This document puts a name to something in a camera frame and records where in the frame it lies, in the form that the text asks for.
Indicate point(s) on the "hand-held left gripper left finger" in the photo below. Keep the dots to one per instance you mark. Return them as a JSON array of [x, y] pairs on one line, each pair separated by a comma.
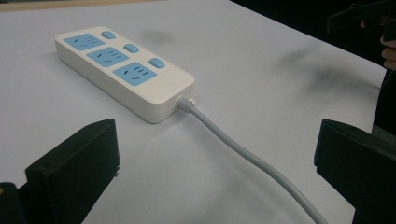
[[74, 168]]

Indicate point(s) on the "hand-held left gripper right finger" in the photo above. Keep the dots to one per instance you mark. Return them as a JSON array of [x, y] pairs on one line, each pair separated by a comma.
[[358, 161]]

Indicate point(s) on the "white and blue power strip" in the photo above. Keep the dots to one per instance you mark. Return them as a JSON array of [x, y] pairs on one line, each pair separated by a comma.
[[130, 77]]

